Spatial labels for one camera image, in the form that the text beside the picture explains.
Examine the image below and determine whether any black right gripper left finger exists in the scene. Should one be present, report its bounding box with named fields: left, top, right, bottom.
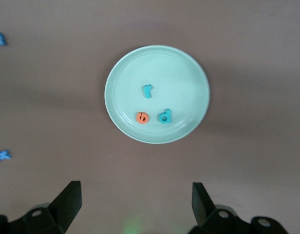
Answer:
left=8, top=180, right=81, bottom=234

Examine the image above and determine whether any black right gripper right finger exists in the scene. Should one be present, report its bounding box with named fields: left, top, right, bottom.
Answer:
left=191, top=182, right=287, bottom=234

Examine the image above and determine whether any teal foam letter d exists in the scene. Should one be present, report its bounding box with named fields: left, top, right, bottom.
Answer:
left=158, top=108, right=173, bottom=124

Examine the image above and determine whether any orange foam letter e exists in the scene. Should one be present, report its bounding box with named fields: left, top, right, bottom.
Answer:
left=135, top=111, right=149, bottom=124

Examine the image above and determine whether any teal foam letter r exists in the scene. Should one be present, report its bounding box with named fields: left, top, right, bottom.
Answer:
left=142, top=84, right=153, bottom=99

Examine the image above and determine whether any brown table cover sheet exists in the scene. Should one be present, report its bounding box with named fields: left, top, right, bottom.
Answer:
left=0, top=0, right=300, bottom=234

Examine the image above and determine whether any blue foam letter x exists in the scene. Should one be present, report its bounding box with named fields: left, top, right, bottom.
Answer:
left=0, top=150, right=13, bottom=165

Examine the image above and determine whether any pale green plate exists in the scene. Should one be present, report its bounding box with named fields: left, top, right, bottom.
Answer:
left=104, top=44, right=210, bottom=145

